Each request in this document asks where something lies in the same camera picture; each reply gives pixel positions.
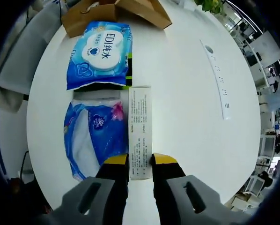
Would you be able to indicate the grey office chair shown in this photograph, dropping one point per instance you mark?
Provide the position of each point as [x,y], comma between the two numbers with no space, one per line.
[18,58]

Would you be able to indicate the blue tissue pack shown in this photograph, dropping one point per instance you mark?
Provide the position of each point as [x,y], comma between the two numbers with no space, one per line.
[95,140]

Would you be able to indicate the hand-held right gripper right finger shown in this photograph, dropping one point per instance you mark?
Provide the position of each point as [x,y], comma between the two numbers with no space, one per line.
[168,178]

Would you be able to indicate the green potted plant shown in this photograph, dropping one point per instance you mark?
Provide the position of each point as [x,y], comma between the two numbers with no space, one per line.
[211,5]

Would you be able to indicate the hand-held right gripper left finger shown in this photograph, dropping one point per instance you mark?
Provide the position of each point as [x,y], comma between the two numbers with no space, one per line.
[112,178]

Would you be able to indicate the white table socket strip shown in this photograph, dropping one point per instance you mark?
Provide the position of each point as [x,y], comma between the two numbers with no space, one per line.
[218,77]

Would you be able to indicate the blue wet wipes soft pack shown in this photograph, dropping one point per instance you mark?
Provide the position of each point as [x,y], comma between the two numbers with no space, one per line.
[100,54]

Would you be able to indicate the white green medicine box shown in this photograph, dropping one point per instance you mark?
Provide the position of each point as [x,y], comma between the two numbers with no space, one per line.
[140,122]

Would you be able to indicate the brown cardboard shoe box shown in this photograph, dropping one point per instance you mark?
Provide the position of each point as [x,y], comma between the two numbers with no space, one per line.
[135,11]

